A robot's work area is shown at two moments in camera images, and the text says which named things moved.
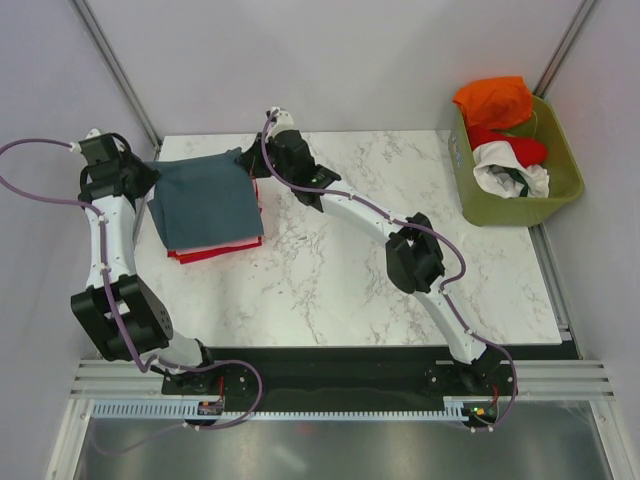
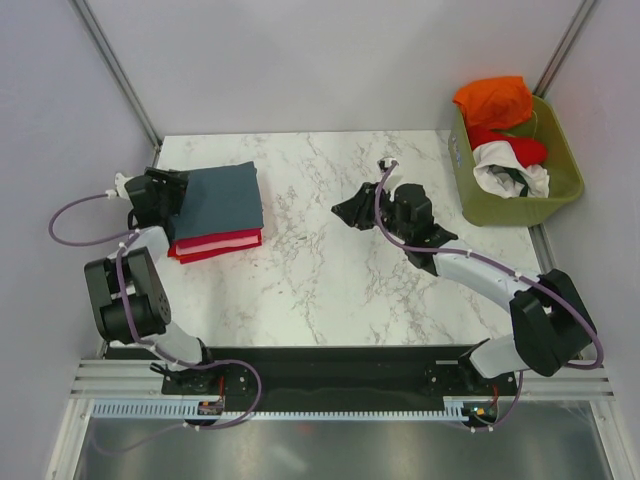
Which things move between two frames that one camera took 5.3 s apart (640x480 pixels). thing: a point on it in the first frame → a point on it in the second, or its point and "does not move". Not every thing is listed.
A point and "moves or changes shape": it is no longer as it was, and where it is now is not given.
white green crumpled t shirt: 500,171 does not move
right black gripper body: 260,167 → 386,211
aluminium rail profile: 110,378 does not move
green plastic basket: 562,165 does not move
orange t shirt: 495,103 does not move
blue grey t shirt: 205,200 moves or changes shape
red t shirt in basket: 529,152 does not move
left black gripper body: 142,176 → 171,194
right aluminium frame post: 562,49 does not move
